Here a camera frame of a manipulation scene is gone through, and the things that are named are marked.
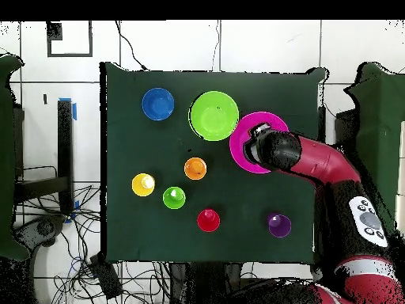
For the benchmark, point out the green cup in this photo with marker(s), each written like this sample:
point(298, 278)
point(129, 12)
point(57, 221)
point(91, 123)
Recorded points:
point(174, 198)

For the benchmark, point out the purple cup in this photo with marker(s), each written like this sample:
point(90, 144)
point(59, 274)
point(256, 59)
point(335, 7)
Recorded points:
point(280, 226)

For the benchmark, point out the large green bowl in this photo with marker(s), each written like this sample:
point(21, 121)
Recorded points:
point(214, 115)

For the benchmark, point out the red cup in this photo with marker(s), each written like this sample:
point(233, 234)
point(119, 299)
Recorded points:
point(208, 220)

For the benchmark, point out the black post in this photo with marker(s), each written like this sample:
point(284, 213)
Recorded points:
point(65, 142)

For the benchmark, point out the blue bowl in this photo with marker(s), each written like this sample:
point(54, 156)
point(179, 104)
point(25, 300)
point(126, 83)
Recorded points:
point(158, 104)

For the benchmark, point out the black square frame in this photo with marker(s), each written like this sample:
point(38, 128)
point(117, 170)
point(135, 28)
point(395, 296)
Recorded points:
point(54, 31)

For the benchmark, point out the black wheeled base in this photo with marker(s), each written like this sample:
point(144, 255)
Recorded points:
point(46, 228)

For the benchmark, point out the green-clothed side table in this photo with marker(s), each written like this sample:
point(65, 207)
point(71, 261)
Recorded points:
point(6, 158)
point(383, 126)

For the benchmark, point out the orange cup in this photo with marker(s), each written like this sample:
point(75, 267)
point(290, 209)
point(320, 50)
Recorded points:
point(195, 168)

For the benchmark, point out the yellow cup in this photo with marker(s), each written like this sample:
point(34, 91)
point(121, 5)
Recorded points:
point(143, 184)

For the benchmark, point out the dark green tablecloth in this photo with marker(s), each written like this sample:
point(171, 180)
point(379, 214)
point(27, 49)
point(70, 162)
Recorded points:
point(142, 142)

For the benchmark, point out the blue tape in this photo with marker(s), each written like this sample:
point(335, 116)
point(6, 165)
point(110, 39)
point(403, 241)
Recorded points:
point(74, 110)

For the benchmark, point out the black power strip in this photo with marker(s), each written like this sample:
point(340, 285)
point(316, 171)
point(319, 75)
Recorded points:
point(106, 277)

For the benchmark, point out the white board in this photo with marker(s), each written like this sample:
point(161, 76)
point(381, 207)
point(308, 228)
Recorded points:
point(401, 152)

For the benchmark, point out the large pink bowl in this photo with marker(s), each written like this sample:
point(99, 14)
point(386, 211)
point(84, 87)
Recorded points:
point(237, 142)

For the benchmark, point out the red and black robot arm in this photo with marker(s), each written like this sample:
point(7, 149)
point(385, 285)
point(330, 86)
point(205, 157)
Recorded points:
point(322, 161)

